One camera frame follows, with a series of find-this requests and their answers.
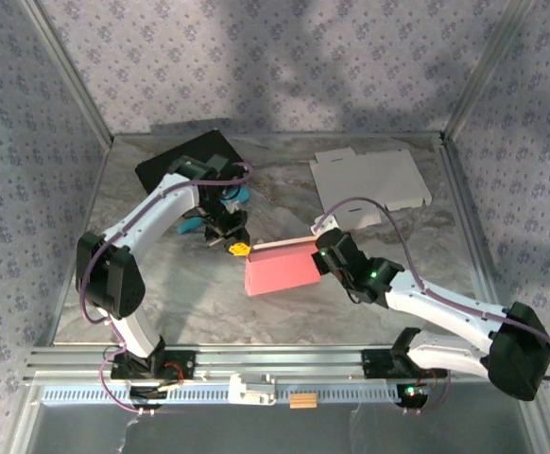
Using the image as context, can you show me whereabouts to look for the pink and white paper box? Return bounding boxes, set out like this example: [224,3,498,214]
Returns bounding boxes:
[244,236,323,298]

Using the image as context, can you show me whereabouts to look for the black connector box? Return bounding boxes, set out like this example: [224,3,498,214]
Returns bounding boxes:
[129,385,168,410]

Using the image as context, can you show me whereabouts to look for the teal tube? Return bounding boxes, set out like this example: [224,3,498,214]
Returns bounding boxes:
[176,186,253,236]

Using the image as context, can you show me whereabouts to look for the black case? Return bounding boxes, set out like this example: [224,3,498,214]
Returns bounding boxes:
[134,130,246,200]

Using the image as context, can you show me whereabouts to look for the white plastic clip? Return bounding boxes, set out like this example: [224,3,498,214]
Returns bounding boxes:
[227,372,277,407]

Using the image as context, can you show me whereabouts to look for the black controller with light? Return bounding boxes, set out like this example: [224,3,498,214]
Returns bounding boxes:
[395,382,431,409]

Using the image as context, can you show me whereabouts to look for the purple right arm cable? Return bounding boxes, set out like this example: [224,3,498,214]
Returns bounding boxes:
[313,197,550,417]

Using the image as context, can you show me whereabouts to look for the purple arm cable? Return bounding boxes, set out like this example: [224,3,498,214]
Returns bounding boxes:
[313,197,550,417]
[78,160,255,417]

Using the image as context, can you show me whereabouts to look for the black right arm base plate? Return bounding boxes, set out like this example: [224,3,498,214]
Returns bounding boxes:
[360,348,449,380]

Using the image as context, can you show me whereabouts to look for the aluminium frame rail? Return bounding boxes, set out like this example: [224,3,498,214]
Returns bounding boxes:
[24,344,539,385]

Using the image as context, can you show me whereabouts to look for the aluminium side rail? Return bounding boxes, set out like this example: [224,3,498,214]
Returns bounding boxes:
[438,131,539,349]

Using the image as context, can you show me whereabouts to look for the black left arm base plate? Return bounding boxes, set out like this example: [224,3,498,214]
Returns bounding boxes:
[111,349,197,382]

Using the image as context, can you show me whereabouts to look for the slotted cable tray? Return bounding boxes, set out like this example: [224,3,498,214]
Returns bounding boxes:
[41,385,406,407]

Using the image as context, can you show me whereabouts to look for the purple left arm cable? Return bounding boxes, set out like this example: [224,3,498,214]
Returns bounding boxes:
[78,160,255,417]

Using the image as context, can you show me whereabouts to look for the aluminium frame post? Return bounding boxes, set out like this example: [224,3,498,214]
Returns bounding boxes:
[19,0,114,143]
[442,0,536,141]

